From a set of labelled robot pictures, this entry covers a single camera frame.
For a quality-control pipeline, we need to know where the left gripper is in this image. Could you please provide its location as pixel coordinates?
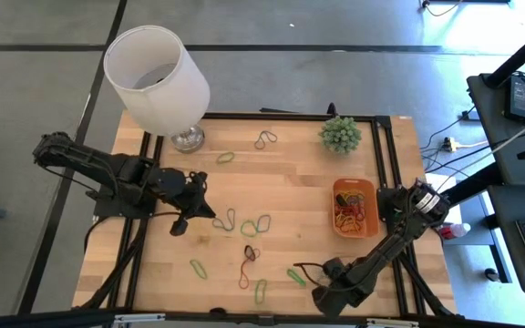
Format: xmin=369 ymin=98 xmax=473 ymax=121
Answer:
xmin=152 ymin=167 xmax=216 ymax=237

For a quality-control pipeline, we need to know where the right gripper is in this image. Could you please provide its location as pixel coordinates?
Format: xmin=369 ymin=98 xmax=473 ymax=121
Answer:
xmin=311 ymin=256 xmax=376 ymax=319

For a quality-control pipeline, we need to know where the thin teal rubber band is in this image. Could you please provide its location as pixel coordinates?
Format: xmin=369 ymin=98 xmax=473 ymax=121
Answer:
xmin=211 ymin=208 xmax=237 ymax=232
xmin=253 ymin=130 xmax=279 ymax=151

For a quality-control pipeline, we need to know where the yellow rubber band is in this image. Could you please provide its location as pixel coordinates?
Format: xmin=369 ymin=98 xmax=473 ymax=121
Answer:
xmin=338 ymin=187 xmax=365 ymax=200
xmin=336 ymin=211 xmax=365 ymax=235

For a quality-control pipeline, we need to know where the red rubber band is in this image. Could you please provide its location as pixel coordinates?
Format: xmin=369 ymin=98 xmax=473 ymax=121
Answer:
xmin=238 ymin=247 xmax=262 ymax=291
xmin=344 ymin=196 xmax=366 ymax=222

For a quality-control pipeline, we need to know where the blue rubber band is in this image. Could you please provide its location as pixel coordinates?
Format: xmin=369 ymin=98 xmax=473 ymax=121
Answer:
xmin=254 ymin=214 xmax=273 ymax=234

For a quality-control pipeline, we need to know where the orange plastic bin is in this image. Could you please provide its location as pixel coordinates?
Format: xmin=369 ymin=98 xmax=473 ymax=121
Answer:
xmin=332 ymin=178 xmax=381 ymax=240

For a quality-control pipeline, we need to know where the white shade silver table lamp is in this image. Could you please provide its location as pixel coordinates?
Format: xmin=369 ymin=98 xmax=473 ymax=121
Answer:
xmin=103 ymin=25 xmax=211 ymax=154

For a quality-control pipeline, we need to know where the clear bottle red cap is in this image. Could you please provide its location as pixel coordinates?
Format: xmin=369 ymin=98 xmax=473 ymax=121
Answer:
xmin=438 ymin=221 xmax=472 ymax=241

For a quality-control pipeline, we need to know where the green potted plant white pot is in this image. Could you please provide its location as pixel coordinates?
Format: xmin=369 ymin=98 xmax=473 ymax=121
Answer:
xmin=319 ymin=116 xmax=363 ymax=155

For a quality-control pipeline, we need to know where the black desk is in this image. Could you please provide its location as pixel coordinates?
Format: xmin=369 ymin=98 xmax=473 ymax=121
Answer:
xmin=466 ymin=72 xmax=525 ymax=296

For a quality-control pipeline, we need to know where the black power adapter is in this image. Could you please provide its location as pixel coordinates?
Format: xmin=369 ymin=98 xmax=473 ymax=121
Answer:
xmin=503 ymin=74 xmax=525 ymax=123

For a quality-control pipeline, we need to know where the black stand pole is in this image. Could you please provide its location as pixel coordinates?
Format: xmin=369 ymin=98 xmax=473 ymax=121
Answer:
xmin=484 ymin=20 xmax=525 ymax=90

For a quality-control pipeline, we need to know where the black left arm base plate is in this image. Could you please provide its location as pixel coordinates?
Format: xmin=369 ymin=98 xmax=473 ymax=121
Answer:
xmin=92 ymin=181 xmax=160 ymax=219

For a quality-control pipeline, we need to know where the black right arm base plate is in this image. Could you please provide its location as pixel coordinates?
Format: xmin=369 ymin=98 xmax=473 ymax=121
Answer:
xmin=377 ymin=186 xmax=409 ymax=224

